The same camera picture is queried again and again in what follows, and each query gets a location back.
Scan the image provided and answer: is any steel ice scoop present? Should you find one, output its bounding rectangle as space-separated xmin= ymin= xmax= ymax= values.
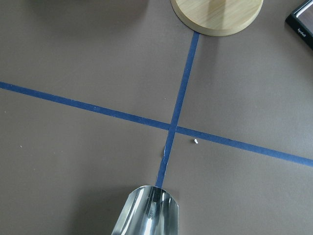
xmin=112 ymin=186 xmax=179 ymax=235

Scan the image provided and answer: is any black monitor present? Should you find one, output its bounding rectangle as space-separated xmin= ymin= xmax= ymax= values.
xmin=285 ymin=0 xmax=313 ymax=49

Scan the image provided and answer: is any round wooden stand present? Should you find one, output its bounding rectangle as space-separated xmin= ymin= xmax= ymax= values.
xmin=170 ymin=0 xmax=263 ymax=37

